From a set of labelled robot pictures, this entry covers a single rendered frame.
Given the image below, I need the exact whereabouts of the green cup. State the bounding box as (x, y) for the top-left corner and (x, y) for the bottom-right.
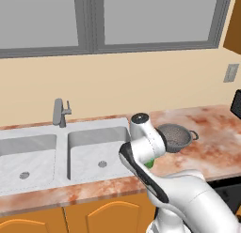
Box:
(143, 158), (155, 169)

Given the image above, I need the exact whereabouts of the dark grey metal colander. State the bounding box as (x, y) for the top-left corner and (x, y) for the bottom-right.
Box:
(155, 123), (200, 154)

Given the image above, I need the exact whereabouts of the white double basin sink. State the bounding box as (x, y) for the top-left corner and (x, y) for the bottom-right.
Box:
(0, 117), (140, 197)

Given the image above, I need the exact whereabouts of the grey metal tap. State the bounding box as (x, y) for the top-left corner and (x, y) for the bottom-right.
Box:
(52, 98), (72, 129)

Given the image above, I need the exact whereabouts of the grey framed window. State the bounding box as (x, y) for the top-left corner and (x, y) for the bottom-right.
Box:
(0, 0), (234, 59)

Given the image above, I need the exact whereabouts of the orange base cupboard door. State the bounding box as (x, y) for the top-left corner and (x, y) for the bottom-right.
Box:
(63, 193), (157, 233)
(0, 207), (69, 233)

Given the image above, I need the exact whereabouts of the black appliance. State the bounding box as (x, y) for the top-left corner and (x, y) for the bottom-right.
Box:
(230, 88), (241, 120)

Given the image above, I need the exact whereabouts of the black dishwasher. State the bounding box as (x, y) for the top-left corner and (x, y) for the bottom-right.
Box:
(206, 176), (241, 217)

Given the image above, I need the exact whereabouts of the grey wall socket plate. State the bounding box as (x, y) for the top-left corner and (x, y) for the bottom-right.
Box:
(223, 63), (240, 84)

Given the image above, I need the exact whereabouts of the brown wall cupboard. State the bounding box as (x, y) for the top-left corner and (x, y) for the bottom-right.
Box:
(222, 0), (241, 55)

